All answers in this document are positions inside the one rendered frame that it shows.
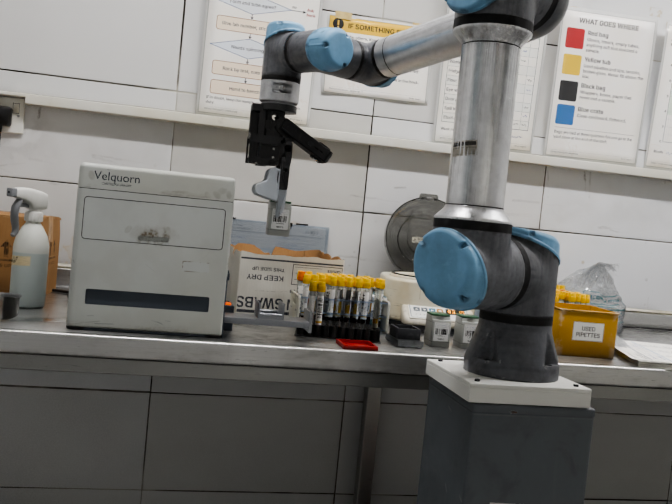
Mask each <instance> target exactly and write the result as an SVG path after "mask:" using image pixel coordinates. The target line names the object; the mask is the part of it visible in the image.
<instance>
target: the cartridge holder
mask: <svg viewBox="0 0 672 504"><path fill-rule="evenodd" d="M420 335H421V329H419V328H417V327H415V326H413V325H401V324H390V332H389V333H386V336H385V338H386V340H388V341H390V342H392V343H393V344H395V345H396V346H397V347H414V348H420V349H422V348H423V345H424V342H423V341H421V340H420Z"/></svg>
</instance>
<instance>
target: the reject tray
mask: <svg viewBox="0 0 672 504"><path fill-rule="evenodd" d="M336 343H337V344H338V345H339V346H340V347H342V348H343V349H350V350H367V351H378V347H377V346H376V345H374V344H373V343H372V342H370V341H365V340H349V339H336Z"/></svg>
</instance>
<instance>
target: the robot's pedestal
mask: <svg viewBox="0 0 672 504"><path fill-rule="evenodd" d="M594 417H595V409H593V408H591V407H590V408H578V407H557V406H536V405H515V404H494V403H474V402H468V401H466V400H465V399H463V398H462V397H460V396H459V395H457V394H456V393H454V392H453V391H451V390H450V389H448V388H447V387H445V386H444V385H442V384H441V383H439V382H438V381H436V380H435V379H434V378H432V377H431V376H429V391H428V400H427V410H426V419H425V428H424V438H423V447H422V457H421V466H420V475H419V485H418V494H417V504H584V498H585V489H586V481H587V472H588V464H589V455H590V447H591V438H592V429H593V421H594Z"/></svg>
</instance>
